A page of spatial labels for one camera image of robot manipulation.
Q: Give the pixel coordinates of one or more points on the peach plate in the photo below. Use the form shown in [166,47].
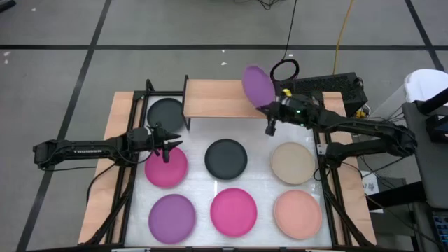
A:
[297,214]

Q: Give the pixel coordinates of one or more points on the wooden shelf with black legs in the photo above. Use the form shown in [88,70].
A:
[217,99]

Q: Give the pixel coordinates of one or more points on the black computer case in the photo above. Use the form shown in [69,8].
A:
[332,85]

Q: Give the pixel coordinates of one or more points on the black plate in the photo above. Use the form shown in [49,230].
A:
[225,159]
[164,112]

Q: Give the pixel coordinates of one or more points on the black metal table frame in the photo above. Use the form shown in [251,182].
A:
[164,93]

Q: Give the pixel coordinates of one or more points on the white paper sheet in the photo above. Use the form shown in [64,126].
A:
[371,183]

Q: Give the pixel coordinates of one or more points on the yellow tag on right gripper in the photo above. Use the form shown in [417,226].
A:
[287,92]

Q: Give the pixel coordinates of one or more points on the white bin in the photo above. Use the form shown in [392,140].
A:
[425,84]

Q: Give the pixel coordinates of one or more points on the black equipment block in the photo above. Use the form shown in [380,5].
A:
[437,127]

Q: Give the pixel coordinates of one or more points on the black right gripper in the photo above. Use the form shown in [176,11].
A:
[297,110]

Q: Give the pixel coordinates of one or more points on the grey desk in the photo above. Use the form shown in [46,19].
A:
[430,168]

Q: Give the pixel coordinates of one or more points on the laptop keyboard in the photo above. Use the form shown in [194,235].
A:
[441,227]

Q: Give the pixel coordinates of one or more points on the beige plate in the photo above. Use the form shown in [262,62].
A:
[292,162]

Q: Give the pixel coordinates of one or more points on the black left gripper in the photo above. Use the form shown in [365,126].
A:
[143,140]

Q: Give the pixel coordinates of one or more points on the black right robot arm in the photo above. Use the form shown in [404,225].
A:
[367,127]

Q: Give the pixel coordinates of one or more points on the magenta plate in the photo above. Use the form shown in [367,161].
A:
[234,212]
[164,173]

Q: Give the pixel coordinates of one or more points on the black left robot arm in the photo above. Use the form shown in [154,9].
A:
[84,150]

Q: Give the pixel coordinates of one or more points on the yellow plug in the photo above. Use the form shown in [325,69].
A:
[360,113]

